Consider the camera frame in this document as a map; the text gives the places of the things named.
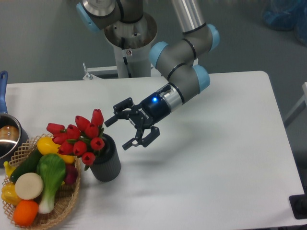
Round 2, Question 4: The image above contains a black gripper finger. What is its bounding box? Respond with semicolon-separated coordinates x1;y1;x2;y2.
122;126;160;150
105;97;134;127

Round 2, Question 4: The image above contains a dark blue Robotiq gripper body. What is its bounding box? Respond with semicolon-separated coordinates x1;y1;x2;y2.
129;93;171;129

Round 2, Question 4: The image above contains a red tulip bouquet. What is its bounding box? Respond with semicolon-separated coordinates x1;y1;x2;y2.
47;109;106;170

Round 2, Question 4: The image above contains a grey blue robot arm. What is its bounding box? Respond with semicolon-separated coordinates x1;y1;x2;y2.
76;0;220;150

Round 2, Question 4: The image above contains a dark grey ribbed vase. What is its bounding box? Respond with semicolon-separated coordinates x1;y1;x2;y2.
90;134;121;182

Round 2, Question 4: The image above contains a purple red radish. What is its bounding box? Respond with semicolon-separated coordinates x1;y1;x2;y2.
63;164;78;184

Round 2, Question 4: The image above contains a yellow squash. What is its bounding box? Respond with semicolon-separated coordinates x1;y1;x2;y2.
36;137;75;164

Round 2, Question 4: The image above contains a green bok choy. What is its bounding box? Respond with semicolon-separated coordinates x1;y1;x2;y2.
36;153;66;214

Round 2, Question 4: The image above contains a dark green cucumber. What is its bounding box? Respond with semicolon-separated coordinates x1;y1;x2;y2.
10;148;43;183

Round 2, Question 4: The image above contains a woven wicker basket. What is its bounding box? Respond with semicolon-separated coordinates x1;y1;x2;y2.
1;134;82;230

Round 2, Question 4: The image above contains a beige round bun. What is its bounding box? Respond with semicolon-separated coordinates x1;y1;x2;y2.
15;172;44;200

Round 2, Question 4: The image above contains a yellow banana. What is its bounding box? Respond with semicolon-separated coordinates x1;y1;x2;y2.
3;161;16;178

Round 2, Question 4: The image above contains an orange fruit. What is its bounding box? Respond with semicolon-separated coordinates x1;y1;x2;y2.
13;200;38;227

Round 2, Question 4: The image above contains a yellow bell pepper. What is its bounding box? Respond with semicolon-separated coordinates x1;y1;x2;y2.
1;182;22;206

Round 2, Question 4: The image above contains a white furniture edge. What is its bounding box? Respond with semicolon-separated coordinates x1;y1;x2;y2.
283;82;307;128

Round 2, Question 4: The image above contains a blue plastic bag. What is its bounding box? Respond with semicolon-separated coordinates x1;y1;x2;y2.
261;0;307;46

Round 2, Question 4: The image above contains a black device at table edge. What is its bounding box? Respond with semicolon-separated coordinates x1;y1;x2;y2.
289;195;307;219

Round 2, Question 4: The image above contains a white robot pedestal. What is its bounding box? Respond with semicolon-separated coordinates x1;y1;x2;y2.
83;13;157;80

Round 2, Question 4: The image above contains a blue handled saucepan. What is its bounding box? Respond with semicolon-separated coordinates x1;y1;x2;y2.
0;70;28;168

